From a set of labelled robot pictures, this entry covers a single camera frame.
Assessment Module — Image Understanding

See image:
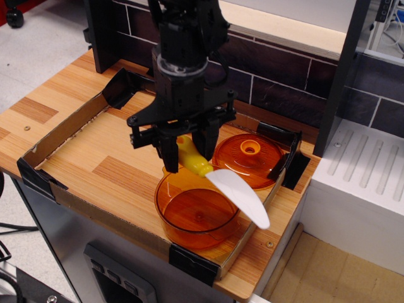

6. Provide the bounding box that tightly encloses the black floor cable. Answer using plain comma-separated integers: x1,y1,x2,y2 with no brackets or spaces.
0,222,39,235

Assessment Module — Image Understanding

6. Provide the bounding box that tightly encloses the black caster wheel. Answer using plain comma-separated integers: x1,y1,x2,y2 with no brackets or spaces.
6,7,24,28

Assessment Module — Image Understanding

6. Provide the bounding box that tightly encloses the white toy sink drainboard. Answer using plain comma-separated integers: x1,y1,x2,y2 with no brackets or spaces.
300,120,403,274

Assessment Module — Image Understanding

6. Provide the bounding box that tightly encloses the cardboard fence with black tape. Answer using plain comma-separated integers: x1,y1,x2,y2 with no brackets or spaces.
17,69,318,288

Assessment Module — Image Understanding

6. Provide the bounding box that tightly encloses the orange transparent pot lid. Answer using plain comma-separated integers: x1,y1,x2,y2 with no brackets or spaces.
212,134,284,189

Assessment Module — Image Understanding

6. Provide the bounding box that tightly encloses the orange transparent plastic pot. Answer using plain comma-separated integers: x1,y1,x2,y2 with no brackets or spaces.
154,168,241,250

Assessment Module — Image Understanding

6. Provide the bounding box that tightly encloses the yellow handled white toy knife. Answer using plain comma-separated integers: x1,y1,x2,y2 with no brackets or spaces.
176,136,270,230

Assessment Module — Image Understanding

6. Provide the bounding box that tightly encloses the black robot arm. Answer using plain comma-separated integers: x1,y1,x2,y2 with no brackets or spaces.
127,1,237,173

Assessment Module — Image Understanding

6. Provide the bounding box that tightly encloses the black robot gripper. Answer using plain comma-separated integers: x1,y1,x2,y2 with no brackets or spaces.
127,47,237,173

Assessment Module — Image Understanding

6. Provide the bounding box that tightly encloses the black vertical post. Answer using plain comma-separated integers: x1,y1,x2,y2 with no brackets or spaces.
313,1,370,157

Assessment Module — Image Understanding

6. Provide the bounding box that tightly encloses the grey toy oven control panel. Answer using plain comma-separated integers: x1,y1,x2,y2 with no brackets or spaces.
84,244,158,303

